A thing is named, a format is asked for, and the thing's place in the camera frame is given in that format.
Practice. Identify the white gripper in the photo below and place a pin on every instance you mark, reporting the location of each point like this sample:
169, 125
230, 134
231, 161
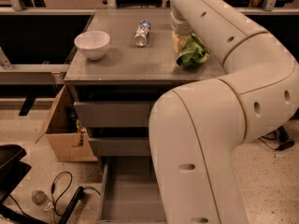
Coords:
182, 27

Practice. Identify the green rice chip bag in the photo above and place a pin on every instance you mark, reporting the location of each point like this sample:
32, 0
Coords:
193, 52

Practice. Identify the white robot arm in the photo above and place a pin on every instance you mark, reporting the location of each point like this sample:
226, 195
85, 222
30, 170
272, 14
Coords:
194, 128

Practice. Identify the grey drawer cabinet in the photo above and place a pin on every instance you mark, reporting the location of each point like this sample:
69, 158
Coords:
128, 72

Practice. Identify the grey top drawer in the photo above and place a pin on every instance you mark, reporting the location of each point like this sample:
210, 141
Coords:
113, 114

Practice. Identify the grey middle drawer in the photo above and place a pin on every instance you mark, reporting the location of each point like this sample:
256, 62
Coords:
120, 146

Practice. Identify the open grey bottom drawer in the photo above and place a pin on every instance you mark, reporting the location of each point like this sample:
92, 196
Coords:
130, 193

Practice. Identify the crushed silver blue can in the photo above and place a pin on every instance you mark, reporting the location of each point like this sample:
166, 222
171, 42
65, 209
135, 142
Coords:
142, 34

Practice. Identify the white ceramic bowl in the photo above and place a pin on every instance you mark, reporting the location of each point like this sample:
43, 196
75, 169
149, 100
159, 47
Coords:
93, 44

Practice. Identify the cardboard box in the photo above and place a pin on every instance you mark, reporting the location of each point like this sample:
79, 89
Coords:
68, 142

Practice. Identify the black chair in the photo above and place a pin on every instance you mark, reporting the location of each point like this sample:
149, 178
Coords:
12, 171

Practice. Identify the clear plastic bottle on floor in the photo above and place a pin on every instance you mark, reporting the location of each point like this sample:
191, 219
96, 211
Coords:
41, 199

